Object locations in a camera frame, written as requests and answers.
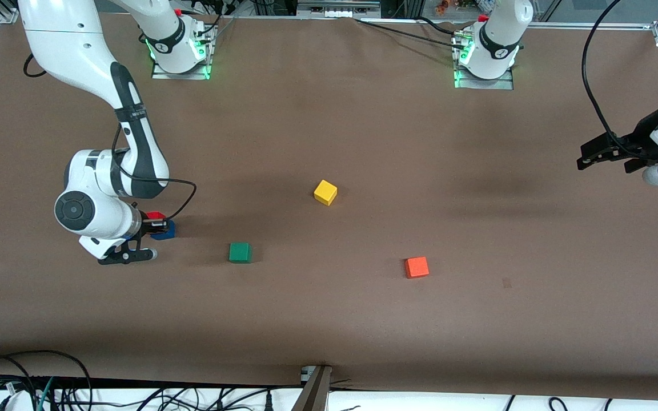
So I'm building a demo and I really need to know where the yellow cube block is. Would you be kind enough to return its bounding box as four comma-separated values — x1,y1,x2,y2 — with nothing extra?
314,179,338,207

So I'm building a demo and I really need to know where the orange cube block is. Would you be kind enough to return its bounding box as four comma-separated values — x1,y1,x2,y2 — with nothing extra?
404,256,430,279

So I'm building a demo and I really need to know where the brown table mat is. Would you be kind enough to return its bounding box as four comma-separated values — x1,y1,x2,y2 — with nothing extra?
0,10,658,401

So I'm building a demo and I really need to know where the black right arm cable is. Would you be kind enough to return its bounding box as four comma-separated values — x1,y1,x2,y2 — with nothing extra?
23,54,198,221

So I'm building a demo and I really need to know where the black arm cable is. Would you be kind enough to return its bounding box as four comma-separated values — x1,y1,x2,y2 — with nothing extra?
23,54,198,221
581,0,639,158

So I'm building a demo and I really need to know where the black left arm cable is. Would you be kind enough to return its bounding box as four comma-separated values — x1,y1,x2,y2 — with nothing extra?
581,0,639,158

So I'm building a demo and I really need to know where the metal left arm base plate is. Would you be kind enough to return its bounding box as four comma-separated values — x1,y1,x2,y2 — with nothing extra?
453,34,516,91

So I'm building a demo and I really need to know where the aluminium table rail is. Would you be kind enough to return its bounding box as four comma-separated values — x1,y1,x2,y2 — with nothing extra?
535,22,655,31

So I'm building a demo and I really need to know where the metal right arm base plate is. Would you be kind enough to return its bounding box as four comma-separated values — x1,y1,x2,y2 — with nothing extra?
151,26,216,80

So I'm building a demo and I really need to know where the black looping floor cable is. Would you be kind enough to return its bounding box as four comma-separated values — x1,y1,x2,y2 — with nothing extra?
0,349,94,411

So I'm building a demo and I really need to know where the green floor cable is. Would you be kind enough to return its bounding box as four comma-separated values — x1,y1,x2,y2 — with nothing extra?
37,377,55,411

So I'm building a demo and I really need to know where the short black cable on mat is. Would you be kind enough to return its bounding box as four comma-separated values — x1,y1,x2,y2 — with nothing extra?
417,16,459,35

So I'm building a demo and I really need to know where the metal camera mount pole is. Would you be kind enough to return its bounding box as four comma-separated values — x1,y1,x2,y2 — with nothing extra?
292,365,333,411

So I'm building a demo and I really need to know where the long black cable on mat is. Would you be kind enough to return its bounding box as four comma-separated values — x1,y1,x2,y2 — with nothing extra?
354,18,462,46

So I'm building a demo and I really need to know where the aluminium frame with sockets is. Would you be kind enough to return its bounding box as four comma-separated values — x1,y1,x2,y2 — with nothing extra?
296,0,382,19

